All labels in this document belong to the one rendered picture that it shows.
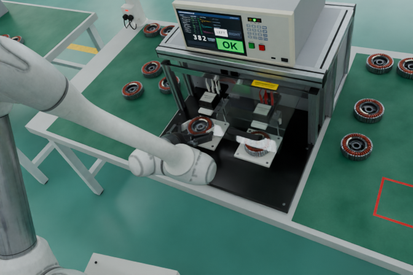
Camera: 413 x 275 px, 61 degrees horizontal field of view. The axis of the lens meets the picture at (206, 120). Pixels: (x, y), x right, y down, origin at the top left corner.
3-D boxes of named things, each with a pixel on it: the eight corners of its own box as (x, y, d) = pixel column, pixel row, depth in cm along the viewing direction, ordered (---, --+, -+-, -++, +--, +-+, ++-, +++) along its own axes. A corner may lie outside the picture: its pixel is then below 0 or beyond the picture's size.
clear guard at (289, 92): (279, 154, 111) (278, 143, 107) (212, 135, 122) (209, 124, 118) (311, 85, 128) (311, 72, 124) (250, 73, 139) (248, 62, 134)
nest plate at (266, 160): (268, 167, 136) (268, 166, 135) (234, 156, 143) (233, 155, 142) (283, 139, 144) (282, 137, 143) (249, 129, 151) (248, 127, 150)
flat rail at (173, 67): (313, 100, 122) (313, 94, 120) (167, 70, 150) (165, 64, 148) (314, 97, 123) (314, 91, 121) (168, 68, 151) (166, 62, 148)
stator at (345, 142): (375, 144, 136) (377, 139, 133) (364, 166, 131) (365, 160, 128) (346, 134, 142) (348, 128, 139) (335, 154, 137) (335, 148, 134)
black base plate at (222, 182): (287, 213, 125) (287, 210, 123) (145, 162, 153) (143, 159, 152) (325, 118, 149) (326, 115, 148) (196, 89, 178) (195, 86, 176)
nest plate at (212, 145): (214, 150, 147) (213, 149, 146) (184, 141, 154) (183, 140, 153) (229, 124, 155) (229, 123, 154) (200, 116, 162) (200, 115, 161)
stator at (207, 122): (206, 143, 144) (204, 138, 141) (184, 137, 149) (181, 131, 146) (219, 124, 150) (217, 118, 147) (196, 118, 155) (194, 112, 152)
